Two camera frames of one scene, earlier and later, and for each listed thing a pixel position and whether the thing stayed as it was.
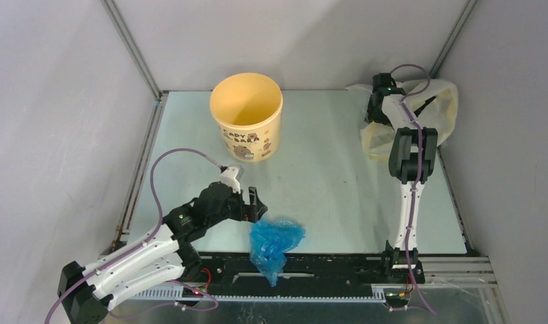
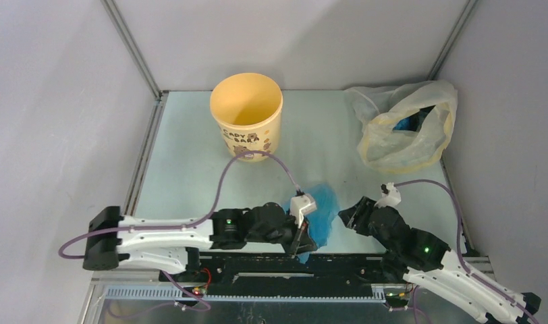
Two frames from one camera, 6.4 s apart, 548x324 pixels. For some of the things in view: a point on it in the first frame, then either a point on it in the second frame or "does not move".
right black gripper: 377,112 → 366,213
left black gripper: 252,212 → 300,241
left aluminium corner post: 143,154 does not move
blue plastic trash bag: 270,239 → 326,199
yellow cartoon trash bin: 248,109 does not move
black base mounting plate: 393,273 does not move
